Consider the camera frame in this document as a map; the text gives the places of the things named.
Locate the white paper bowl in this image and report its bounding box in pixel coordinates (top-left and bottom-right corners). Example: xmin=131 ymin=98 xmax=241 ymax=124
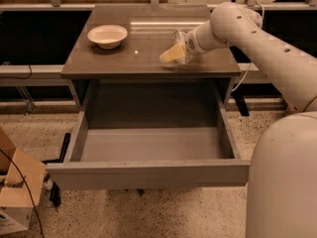
xmin=87 ymin=25 xmax=128 ymax=50

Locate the black table leg foot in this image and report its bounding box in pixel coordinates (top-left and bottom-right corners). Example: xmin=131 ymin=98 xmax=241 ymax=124
xmin=45 ymin=133 xmax=71 ymax=208

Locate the grey cabinet with glossy top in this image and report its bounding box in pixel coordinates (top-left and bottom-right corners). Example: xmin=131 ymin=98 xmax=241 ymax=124
xmin=60 ymin=4 xmax=242 ymax=131

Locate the black stand foot right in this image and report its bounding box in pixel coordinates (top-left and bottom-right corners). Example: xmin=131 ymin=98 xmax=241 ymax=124
xmin=232 ymin=91 xmax=250 ymax=117

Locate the black cable left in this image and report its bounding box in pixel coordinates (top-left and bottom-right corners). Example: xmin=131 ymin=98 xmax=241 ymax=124
xmin=0 ymin=148 xmax=46 ymax=238

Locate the clear plastic water bottle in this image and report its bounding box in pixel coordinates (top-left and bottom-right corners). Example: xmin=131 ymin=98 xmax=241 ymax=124
xmin=173 ymin=30 xmax=191 ymax=64

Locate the white cable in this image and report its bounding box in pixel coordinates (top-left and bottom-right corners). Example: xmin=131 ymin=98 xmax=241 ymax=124
xmin=231 ymin=2 xmax=266 ymax=93

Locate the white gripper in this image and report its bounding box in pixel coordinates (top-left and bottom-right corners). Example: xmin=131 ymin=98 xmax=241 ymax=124
xmin=159 ymin=30 xmax=206 ymax=63

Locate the cardboard box left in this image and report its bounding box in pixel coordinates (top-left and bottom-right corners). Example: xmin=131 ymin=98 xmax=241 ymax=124
xmin=0 ymin=129 xmax=46 ymax=235

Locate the open grey top drawer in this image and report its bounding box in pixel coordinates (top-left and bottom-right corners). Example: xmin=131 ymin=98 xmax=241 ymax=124
xmin=56 ymin=103 xmax=250 ymax=190

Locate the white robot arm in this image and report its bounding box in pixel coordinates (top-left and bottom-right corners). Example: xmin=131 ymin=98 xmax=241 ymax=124
xmin=159 ymin=2 xmax=317 ymax=238

